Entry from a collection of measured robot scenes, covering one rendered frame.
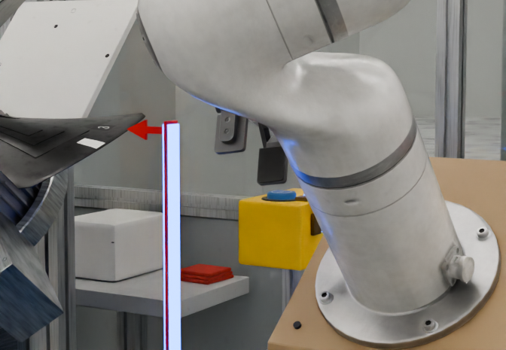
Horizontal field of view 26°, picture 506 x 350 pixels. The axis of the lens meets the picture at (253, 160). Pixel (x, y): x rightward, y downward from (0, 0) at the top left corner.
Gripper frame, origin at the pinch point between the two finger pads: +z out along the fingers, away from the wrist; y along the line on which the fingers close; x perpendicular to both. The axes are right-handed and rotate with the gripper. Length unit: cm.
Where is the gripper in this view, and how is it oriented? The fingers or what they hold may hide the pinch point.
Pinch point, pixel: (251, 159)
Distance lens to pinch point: 108.9
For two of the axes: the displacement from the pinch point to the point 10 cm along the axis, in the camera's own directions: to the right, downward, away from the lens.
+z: -0.7, 9.3, -3.5
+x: -8.9, 1.0, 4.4
